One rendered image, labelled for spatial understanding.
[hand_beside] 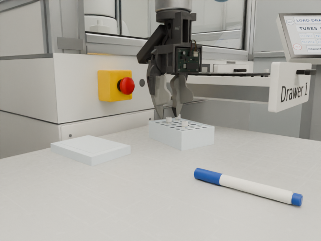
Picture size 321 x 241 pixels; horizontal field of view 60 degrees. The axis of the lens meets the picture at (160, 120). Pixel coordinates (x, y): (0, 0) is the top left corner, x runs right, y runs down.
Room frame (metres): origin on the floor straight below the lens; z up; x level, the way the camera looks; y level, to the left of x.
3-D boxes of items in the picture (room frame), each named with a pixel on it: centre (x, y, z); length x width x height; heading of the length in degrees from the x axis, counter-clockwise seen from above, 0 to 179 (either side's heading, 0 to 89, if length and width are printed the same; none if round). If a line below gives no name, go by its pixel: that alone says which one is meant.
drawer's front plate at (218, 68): (1.17, -0.30, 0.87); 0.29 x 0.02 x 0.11; 140
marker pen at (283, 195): (0.33, -0.11, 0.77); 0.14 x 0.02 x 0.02; 52
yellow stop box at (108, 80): (0.66, 0.10, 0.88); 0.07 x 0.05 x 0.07; 140
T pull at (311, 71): (0.70, -0.36, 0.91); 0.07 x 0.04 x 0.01; 140
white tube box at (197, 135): (0.58, -0.04, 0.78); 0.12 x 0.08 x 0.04; 33
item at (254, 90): (0.85, -0.18, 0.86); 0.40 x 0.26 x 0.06; 50
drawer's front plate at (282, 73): (0.72, -0.34, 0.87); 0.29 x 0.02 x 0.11; 140
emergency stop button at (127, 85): (0.64, 0.08, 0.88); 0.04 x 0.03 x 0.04; 140
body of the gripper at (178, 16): (0.58, -0.03, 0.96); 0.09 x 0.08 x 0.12; 33
